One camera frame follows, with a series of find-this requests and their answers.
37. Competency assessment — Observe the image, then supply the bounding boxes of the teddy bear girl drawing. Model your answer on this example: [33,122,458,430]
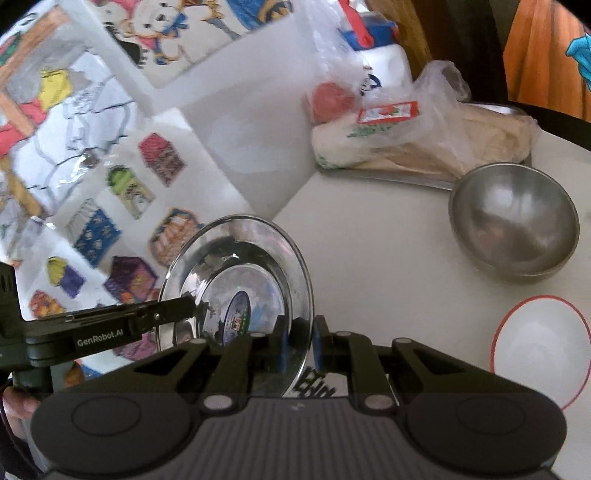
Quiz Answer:
[91,0,294,87]

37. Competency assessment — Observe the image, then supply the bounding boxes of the shiny steel plate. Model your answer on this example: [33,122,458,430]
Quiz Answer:
[155,214,315,396]

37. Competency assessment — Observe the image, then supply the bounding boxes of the left hand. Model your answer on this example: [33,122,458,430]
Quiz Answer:
[3,386,40,440]

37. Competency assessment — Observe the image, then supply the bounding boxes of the white packaged food roll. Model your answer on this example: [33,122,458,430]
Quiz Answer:
[311,100,436,169]

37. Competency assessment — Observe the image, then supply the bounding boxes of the steel tray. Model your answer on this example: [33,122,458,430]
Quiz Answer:
[318,102,539,191]

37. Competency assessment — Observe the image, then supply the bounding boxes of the coloured room drawing sheet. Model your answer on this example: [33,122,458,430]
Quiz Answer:
[1,1,144,266]

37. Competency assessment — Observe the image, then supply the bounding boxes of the coloured houses drawing sheet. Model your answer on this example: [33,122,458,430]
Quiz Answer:
[8,108,256,388]

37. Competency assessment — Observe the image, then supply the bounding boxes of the steel bowl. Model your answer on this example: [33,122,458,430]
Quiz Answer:
[448,163,580,283]

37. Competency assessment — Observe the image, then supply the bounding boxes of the white bowl red rim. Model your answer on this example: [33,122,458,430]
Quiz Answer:
[489,295,590,410]

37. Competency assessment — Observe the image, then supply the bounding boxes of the white bottle blue cap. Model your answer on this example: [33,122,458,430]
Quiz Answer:
[338,1,413,99]

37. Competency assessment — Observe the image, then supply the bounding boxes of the orange dress blue glove painting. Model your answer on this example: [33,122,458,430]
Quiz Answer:
[503,1,590,121]

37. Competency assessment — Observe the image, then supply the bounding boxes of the red tomato in bag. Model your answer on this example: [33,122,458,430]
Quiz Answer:
[304,82,356,125]

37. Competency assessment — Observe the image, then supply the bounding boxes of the plastic bag of flatbread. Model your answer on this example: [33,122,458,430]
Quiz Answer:
[353,61,540,181]

